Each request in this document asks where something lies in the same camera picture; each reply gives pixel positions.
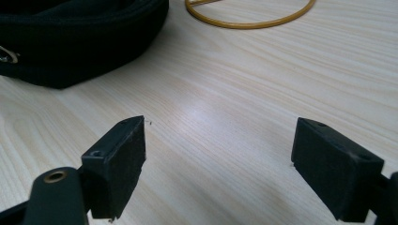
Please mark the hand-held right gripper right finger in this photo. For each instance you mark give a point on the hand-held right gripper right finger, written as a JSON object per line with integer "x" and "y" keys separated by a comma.
{"x": 333, "y": 175}

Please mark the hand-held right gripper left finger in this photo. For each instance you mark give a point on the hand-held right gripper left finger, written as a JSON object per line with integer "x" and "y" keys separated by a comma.
{"x": 115, "y": 170}

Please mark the black fabric pouch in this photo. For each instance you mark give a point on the black fabric pouch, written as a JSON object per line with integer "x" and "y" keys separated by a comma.
{"x": 75, "y": 37}

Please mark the yellow rubber band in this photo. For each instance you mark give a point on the yellow rubber band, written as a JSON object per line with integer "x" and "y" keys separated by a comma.
{"x": 250, "y": 24}

